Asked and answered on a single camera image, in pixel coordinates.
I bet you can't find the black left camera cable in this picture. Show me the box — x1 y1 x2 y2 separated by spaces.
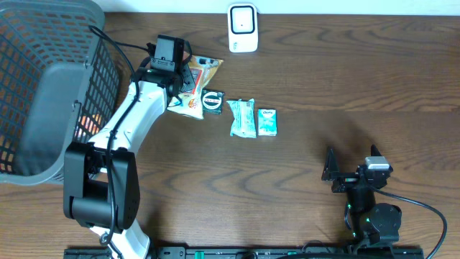
88 24 159 249

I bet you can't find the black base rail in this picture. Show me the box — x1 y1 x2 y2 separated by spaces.
63 245 425 259

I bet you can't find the dark green round-logo box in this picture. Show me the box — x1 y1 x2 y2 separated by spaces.
201 89 225 114

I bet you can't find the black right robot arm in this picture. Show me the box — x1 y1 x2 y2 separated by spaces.
321 145 402 253

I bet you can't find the yellow wet wipes pack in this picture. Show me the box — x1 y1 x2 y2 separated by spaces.
167 55 224 120

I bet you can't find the black camera cable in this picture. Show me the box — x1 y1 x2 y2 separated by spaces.
369 185 449 259
88 24 159 249

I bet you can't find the teal snack wrapper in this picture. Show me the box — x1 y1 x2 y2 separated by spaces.
226 99 257 138

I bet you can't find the small teal tissue pack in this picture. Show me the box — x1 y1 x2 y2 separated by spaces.
258 109 277 136

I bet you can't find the white barcode scanner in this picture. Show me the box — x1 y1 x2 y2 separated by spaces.
227 3 259 53

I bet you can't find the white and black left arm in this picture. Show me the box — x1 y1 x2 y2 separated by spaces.
63 42 185 258

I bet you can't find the dark grey plastic basket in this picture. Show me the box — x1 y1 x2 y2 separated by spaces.
1 0 119 186

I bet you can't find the black right camera cable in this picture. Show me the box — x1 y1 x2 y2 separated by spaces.
369 185 449 259

